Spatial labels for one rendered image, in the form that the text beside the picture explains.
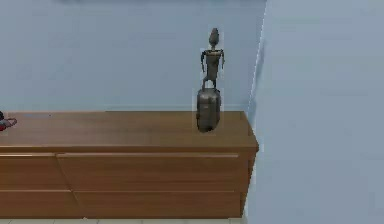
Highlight dark grey figure statue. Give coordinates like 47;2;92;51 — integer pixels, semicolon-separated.
195;27;226;134

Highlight brown wooden chest of drawers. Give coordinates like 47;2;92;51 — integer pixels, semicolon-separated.
0;110;260;220

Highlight red and black small object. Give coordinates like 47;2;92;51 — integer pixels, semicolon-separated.
0;111;18;132

